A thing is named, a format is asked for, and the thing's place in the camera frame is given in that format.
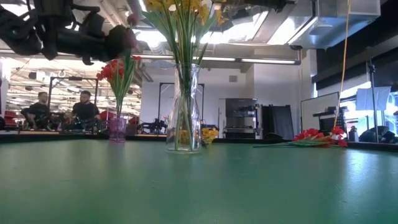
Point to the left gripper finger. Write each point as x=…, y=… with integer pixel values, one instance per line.
x=118, y=43
x=93, y=21

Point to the red flower bunch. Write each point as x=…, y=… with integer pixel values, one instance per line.
x=311, y=135
x=109, y=71

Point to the yellow flower bunch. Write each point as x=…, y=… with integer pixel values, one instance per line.
x=186, y=37
x=210, y=135

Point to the black background robot arm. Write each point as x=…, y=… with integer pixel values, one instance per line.
x=152, y=127

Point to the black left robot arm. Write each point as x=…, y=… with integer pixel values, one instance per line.
x=18, y=31

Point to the small purple vase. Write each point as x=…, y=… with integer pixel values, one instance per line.
x=117, y=130

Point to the tall clear glass vase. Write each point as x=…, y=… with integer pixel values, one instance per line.
x=183, y=124

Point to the long ceiling light strip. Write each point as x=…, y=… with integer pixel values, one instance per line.
x=267, y=61

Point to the person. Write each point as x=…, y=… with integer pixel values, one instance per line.
x=84, y=112
x=38, y=110

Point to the black and steel appliance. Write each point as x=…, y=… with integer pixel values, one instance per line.
x=241, y=105

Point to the yellow pole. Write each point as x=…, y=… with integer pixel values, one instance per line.
x=340, y=93

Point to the black curtain panel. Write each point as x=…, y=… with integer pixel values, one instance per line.
x=280, y=121

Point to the whiteboard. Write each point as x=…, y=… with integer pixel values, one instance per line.
x=317, y=115

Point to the black equipment cart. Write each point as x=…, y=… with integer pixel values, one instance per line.
x=326, y=123

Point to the white softbox sheet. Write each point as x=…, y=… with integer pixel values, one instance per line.
x=373, y=98

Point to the black light stand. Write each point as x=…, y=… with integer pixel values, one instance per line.
x=374, y=109

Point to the grey bottle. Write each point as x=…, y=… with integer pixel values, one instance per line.
x=353, y=135

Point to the green table mat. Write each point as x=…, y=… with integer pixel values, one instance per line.
x=199, y=186

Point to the black bag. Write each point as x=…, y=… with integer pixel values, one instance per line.
x=376, y=135

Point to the black metal frame stand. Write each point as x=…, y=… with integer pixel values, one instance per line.
x=49, y=93
x=160, y=102

